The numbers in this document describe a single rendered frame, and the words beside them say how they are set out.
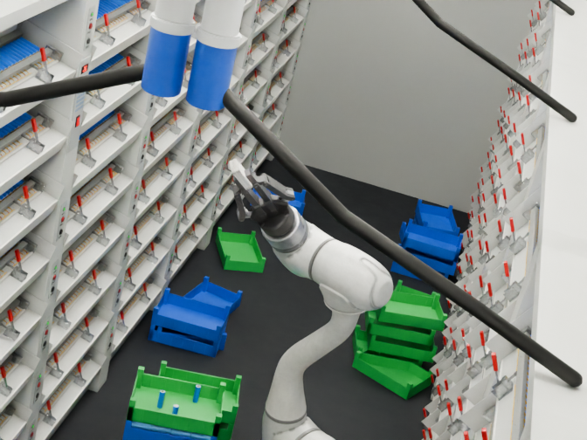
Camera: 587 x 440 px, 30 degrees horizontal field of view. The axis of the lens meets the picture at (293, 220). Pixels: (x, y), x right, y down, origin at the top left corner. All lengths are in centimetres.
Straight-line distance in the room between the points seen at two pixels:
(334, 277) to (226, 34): 80
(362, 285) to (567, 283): 42
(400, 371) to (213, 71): 349
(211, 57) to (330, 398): 319
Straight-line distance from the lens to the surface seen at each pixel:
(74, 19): 308
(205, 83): 164
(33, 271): 329
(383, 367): 498
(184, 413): 371
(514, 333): 173
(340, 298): 229
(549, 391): 174
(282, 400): 261
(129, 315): 467
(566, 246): 226
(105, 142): 367
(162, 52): 165
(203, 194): 537
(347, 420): 459
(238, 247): 568
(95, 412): 432
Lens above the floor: 257
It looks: 25 degrees down
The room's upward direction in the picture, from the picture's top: 14 degrees clockwise
